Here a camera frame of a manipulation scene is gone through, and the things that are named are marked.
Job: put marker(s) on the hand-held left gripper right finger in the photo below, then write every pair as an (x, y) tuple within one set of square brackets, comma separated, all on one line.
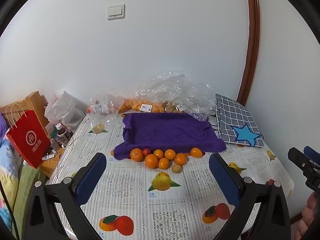
[(223, 180)]

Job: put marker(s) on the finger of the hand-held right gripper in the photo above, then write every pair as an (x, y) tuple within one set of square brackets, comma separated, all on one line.
[(300, 161), (312, 155)]

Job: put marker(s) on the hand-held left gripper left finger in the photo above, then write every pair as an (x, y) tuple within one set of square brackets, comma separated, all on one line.
[(91, 180)]

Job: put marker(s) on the orange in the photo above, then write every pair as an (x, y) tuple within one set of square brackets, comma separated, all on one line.
[(158, 153), (180, 159), (170, 154), (136, 154), (151, 160), (164, 163), (196, 152)]

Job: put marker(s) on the green kiwi fruit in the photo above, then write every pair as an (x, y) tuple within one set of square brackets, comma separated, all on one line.
[(176, 168)]

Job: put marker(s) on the purple cloth-covered tray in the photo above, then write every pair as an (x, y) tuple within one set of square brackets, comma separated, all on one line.
[(165, 130)]

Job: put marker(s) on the heap of small brown fruits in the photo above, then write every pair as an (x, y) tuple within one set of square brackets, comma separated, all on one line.
[(172, 107)]

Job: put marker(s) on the person's right hand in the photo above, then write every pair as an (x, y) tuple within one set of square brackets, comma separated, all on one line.
[(308, 217)]

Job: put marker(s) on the wooden nightstand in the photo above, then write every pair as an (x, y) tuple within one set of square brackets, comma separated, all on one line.
[(51, 166)]

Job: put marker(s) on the fruit-printed tablecloth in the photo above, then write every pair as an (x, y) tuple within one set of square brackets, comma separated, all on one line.
[(140, 200)]

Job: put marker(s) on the dark drink bottle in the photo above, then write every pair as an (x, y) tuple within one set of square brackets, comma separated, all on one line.
[(62, 135)]

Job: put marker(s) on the small red fruit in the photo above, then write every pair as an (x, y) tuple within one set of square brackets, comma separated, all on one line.
[(146, 151)]

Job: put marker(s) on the grey checked bag blue star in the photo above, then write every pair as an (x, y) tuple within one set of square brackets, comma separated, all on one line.
[(230, 115)]

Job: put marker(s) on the red paper bag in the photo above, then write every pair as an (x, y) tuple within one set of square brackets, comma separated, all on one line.
[(27, 140)]

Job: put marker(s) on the small clear plastic bag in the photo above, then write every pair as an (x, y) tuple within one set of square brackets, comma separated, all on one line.
[(105, 105)]

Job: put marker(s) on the white plastic bag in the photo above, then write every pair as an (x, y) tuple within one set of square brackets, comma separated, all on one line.
[(65, 107)]

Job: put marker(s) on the colourful printed blanket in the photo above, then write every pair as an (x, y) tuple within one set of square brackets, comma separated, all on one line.
[(10, 170)]

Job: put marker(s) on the heap of small tangerines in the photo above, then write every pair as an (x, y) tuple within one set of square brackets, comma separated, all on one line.
[(132, 105)]

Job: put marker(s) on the large clear plastic bag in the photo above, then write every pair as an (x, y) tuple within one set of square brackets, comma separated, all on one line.
[(175, 90)]

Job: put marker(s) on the purple fuzzy cloth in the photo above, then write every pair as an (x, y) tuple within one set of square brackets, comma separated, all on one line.
[(2, 125)]

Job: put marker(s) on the wooden bed frame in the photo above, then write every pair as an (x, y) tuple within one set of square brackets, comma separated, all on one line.
[(33, 102)]

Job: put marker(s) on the brown wooden door frame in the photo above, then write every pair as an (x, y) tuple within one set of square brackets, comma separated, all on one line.
[(253, 30)]

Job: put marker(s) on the white light switch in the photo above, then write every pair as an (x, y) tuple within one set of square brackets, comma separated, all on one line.
[(116, 11)]

